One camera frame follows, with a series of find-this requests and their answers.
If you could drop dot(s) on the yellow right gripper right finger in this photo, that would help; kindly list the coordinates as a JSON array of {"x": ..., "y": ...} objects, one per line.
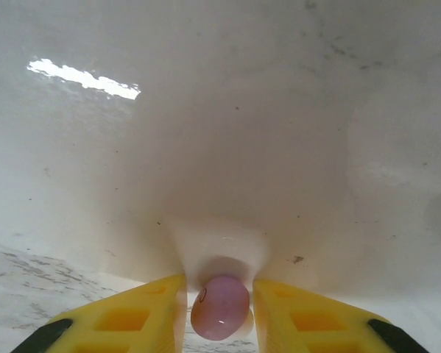
[{"x": 334, "y": 327}]

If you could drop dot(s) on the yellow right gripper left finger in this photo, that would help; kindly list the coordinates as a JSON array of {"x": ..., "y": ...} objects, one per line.
[{"x": 132, "y": 323}]

